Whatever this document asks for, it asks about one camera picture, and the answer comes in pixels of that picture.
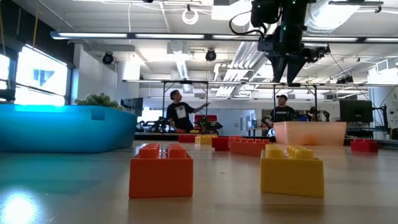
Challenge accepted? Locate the white cable ring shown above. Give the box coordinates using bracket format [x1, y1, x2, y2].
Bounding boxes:
[182, 7, 200, 26]

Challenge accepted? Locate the blue plastic bin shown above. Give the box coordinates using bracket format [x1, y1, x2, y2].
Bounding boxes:
[0, 103, 138, 154]

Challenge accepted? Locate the red toy brick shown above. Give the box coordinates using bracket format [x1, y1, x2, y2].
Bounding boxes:
[211, 136, 233, 152]
[178, 133, 197, 144]
[350, 138, 379, 154]

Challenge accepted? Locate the yellow hanging strap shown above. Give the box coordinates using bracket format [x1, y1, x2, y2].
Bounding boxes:
[32, 0, 40, 48]

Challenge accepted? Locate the person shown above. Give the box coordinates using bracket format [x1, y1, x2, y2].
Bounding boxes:
[166, 89, 211, 133]
[269, 94, 297, 123]

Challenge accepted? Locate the green artificial potted plant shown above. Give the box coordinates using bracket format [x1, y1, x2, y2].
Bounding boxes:
[73, 91, 124, 110]

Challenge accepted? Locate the yellow toy brick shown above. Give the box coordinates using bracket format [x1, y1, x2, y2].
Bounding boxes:
[195, 134, 219, 146]
[260, 144, 325, 199]

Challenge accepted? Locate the black ceiling camera cluster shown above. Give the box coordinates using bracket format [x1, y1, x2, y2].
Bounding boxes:
[306, 45, 332, 65]

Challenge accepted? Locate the silver ventilation duct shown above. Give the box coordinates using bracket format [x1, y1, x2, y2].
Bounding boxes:
[306, 0, 361, 35]

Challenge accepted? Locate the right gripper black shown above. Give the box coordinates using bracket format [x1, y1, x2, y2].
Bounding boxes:
[257, 24, 312, 85]

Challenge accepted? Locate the black metal frame stand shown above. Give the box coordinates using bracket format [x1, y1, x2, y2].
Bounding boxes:
[272, 83, 318, 123]
[161, 80, 210, 135]

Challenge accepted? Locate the long ceiling light bar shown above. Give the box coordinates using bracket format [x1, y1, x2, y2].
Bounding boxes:
[49, 30, 398, 44]

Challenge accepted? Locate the translucent orange plastic bin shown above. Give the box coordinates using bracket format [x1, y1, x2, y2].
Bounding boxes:
[273, 121, 347, 146]

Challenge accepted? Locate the red tool cabinet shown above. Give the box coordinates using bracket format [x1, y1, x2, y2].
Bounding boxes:
[194, 114, 218, 123]

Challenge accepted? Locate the black computer monitor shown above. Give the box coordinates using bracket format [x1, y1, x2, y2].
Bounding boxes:
[338, 99, 374, 124]
[120, 97, 144, 118]

